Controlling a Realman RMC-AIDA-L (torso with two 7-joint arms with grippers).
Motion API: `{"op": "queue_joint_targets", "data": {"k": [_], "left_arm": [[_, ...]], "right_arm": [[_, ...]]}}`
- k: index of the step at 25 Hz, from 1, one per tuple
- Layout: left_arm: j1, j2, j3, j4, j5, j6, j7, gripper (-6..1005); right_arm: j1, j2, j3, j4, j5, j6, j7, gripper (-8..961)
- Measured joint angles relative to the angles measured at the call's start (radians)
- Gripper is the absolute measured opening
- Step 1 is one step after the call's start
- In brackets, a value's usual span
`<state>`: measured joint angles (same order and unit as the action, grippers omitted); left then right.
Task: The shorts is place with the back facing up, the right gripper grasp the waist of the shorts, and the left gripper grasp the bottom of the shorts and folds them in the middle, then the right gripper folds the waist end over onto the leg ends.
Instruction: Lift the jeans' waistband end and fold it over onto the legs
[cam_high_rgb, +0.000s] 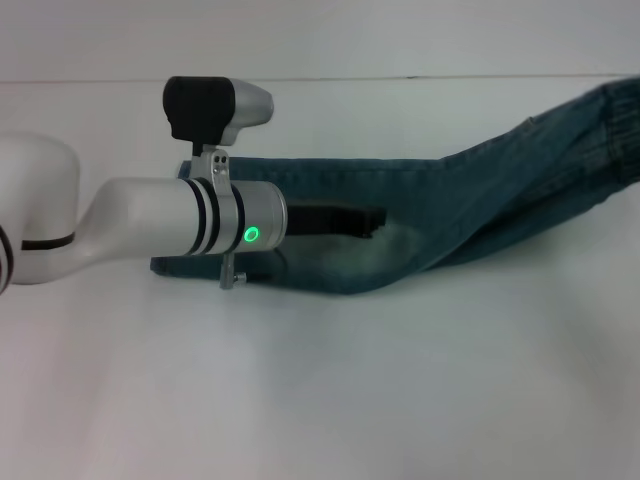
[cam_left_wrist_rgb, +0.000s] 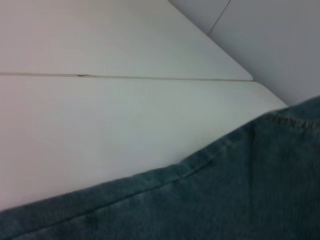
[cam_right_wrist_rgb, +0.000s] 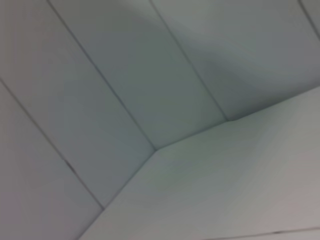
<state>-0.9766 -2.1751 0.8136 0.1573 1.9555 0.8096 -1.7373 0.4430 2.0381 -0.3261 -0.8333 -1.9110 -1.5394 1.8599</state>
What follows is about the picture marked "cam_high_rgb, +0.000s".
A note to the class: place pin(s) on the silver camera mount bracket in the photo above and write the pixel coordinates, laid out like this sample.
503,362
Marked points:
217,172

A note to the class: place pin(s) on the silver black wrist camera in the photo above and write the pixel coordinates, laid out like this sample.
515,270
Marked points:
200,105

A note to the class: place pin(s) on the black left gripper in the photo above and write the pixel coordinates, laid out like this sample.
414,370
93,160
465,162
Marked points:
320,220

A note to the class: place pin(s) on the blue denim shorts with print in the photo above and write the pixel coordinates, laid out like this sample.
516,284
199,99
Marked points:
450,200

